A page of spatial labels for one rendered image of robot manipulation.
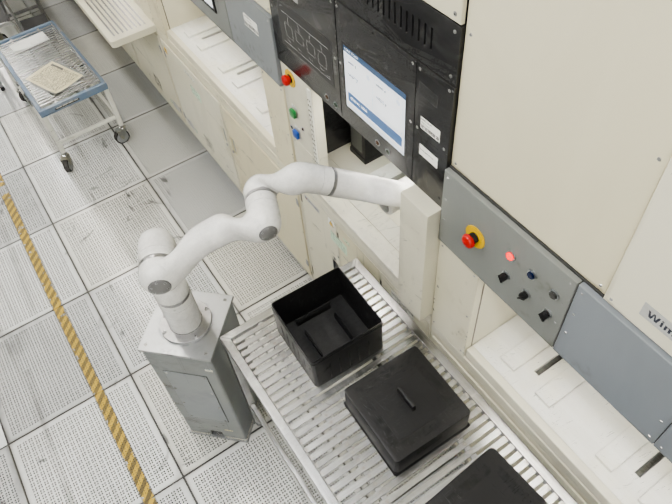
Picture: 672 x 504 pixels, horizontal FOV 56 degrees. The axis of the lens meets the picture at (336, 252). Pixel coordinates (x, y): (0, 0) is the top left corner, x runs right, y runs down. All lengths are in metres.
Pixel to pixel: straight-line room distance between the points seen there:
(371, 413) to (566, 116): 1.12
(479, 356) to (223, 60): 1.99
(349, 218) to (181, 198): 1.66
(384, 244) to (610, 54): 1.37
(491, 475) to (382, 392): 0.44
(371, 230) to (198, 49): 1.52
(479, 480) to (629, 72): 1.09
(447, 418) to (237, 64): 2.03
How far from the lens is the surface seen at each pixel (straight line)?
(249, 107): 3.00
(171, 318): 2.26
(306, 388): 2.16
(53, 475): 3.18
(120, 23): 3.91
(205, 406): 2.69
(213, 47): 3.44
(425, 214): 1.72
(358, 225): 2.40
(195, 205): 3.81
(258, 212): 1.89
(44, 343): 3.54
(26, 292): 3.79
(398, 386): 2.04
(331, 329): 2.25
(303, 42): 2.05
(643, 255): 1.29
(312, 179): 1.86
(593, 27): 1.16
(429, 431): 1.98
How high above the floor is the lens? 2.69
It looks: 52 degrees down
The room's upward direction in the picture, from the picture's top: 6 degrees counter-clockwise
